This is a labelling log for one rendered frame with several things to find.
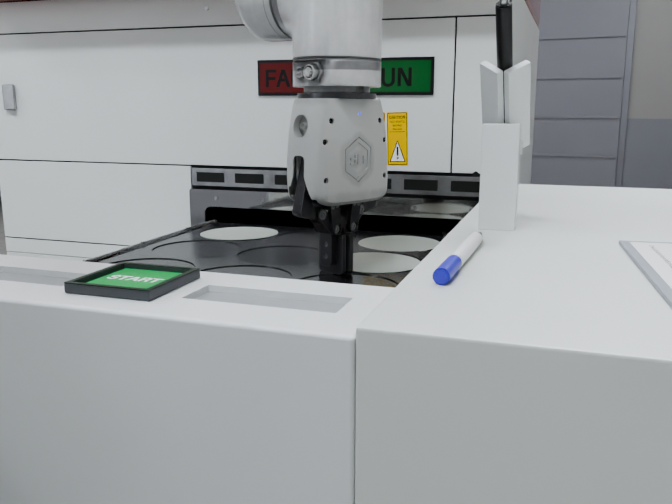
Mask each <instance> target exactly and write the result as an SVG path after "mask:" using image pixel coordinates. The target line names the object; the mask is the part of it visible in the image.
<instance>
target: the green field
mask: <svg viewBox="0 0 672 504"><path fill-rule="evenodd" d="M430 81H431V60H392V61H381V87H380V88H370V92H430Z"/></svg>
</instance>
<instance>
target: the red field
mask: <svg viewBox="0 0 672 504"><path fill-rule="evenodd" d="M296 92H304V88H299V87H293V62H291V63H260V93H296Z"/></svg>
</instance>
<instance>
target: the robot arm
mask: <svg viewBox="0 0 672 504"><path fill-rule="evenodd" d="M382 1H383V0H234V2H235V5H236V8H237V11H238V13H239V15H240V18H241V20H242V22H243V23H244V25H245V27H246V28H247V29H248V31H249V32H250V33H252V34H253V35H254V36H255V37H257V38H259V39H261V40H264V41H271V42H280V41H292V52H293V87H299V88H304V93H298V98H295V99H294V103H293V108H292V114H291V120H290V128H289V138H288V153H287V186H288V193H289V196H290V198H291V199H292V200H294V203H293V209H292V214H293V215H294V216H295V217H300V218H305V219H309V220H310V221H311V222H312V224H313V225H314V230H315V231H316V232H319V268H320V270H321V271H325V272H329V273H334V274H338V275H341V274H344V273H349V272H352V271H353V233H354V232H356V231H357V229H358V224H359V219H360V218H361V216H362V214H363V213H364V212H366V211H368V210H370V209H372V208H374V207H375V205H376V200H378V199H380V198H382V197H383V196H384V195H385V194H386V191H387V178H388V174H387V144H386V131H385V122H384V116H383V109H382V105H381V100H380V99H376V94H374V93H370V88H380V87H381V57H382ZM344 205H345V206H344ZM326 210H328V212H327V211H326ZM352 232H353V233H352Z"/></svg>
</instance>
